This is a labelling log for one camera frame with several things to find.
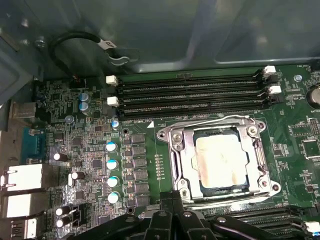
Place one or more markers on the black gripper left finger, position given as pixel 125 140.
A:
pixel 170 225

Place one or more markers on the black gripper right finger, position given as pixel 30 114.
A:
pixel 187 225

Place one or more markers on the metal locking lever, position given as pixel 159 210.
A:
pixel 225 200
pixel 217 121

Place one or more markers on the metal socket cover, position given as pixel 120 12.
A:
pixel 186 162

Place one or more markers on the silver CPU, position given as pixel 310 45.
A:
pixel 220 160

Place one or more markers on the black RAM slot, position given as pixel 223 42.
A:
pixel 187 79
pixel 187 98
pixel 187 109
pixel 187 88
pixel 250 212
pixel 290 226
pixel 270 218

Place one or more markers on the CPU socket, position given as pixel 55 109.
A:
pixel 163 135

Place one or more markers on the black capacitor silver end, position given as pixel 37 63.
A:
pixel 62 222
pixel 62 211
pixel 60 157
pixel 78 175

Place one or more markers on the green motherboard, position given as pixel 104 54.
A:
pixel 287 175

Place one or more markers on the silver port white tongue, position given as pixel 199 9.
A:
pixel 27 228

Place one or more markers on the silver metal port block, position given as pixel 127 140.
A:
pixel 22 176
pixel 25 205

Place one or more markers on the blue port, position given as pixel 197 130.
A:
pixel 32 146

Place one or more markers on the motherboard coin battery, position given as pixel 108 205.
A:
pixel 315 96

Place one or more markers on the silver motherboard screw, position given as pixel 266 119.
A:
pixel 297 78

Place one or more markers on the small silver metal port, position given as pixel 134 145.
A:
pixel 23 110

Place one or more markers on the black PC case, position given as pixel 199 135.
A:
pixel 160 30

